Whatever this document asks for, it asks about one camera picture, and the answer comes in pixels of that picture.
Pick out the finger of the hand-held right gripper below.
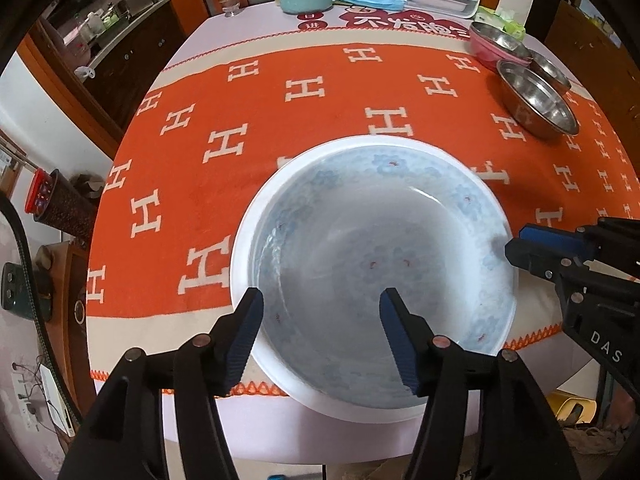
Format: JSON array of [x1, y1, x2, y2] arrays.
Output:
[[504, 238, 566, 281], [518, 225, 586, 259]]

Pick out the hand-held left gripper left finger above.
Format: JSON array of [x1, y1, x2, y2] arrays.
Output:
[[57, 287, 264, 480]]

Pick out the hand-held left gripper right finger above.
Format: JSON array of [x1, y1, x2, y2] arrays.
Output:
[[379, 287, 581, 480]]

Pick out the blue floral deep plate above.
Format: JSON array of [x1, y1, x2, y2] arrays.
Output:
[[230, 135, 517, 420]]

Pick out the large steel bowl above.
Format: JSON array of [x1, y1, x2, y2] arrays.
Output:
[[496, 59, 581, 141]]

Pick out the small steel bowl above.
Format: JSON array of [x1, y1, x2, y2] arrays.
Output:
[[527, 50, 572, 96]]

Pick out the pink steel-lined bowl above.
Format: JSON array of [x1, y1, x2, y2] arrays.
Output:
[[468, 21, 533, 68]]

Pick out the white flat device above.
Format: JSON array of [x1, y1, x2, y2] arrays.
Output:
[[40, 360, 77, 437]]

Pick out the wooden shelf cabinet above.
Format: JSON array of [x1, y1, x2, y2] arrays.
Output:
[[542, 0, 636, 126]]

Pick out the wooden side table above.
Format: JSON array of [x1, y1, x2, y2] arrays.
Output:
[[30, 240, 96, 361]]

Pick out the green tissue pack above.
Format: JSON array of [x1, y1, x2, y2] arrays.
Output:
[[475, 6, 527, 42]]

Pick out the dark jar red lid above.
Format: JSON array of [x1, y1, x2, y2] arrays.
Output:
[[25, 168, 98, 241]]

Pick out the wooden framed picture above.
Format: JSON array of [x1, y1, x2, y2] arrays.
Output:
[[0, 130, 26, 201]]

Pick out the black strap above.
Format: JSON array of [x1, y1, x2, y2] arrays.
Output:
[[0, 195, 81, 421]]

